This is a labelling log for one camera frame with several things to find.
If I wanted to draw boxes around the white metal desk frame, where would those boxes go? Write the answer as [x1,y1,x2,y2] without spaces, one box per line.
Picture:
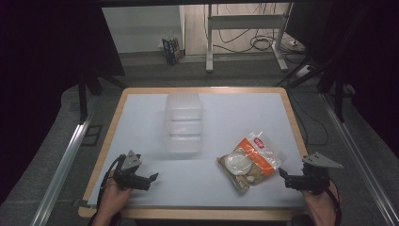
[205,3,295,73]

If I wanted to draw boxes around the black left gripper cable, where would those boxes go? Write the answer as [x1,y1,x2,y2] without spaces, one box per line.
[95,153,127,215]

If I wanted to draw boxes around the white power strip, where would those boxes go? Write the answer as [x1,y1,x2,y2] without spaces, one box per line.
[289,39,307,53]

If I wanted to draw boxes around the person's right hand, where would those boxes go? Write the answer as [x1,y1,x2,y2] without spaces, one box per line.
[301,180,342,226]

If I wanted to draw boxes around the aluminium rail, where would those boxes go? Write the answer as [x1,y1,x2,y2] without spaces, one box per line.
[319,92,399,226]
[30,95,102,226]

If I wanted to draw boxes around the blue carton box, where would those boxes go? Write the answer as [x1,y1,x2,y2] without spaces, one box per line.
[161,37,183,66]

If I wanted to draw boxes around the black metal stand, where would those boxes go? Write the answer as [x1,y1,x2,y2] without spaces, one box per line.
[274,55,357,124]
[76,73,128,124]

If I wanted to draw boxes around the black rectangular floor frame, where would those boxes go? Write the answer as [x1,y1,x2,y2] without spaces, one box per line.
[80,124,104,147]

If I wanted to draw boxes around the person's left hand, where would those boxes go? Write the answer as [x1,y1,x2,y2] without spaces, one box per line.
[92,170,134,222]

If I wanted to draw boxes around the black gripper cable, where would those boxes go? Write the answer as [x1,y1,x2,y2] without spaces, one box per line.
[326,178,343,226]
[95,153,127,215]

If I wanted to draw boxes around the black floor cables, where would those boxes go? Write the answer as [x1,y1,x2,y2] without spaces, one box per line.
[215,3,285,55]

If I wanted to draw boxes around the clear plastic storage container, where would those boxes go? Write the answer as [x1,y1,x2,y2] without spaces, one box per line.
[163,91,204,154]

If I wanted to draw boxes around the orange and clear food packet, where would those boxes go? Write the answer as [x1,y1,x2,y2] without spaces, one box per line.
[216,131,282,193]

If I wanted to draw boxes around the black curtain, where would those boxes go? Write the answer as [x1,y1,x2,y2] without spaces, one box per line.
[0,0,126,203]
[286,0,399,158]

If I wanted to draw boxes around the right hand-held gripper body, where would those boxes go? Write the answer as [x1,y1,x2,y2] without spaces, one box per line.
[285,152,344,196]

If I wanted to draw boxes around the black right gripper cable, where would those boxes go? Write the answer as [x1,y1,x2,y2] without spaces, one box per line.
[326,178,343,226]

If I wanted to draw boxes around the thin black floor cable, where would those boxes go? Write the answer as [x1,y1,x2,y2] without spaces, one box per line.
[288,89,329,147]

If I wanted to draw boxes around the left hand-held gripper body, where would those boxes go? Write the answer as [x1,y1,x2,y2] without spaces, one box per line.
[112,150,152,191]

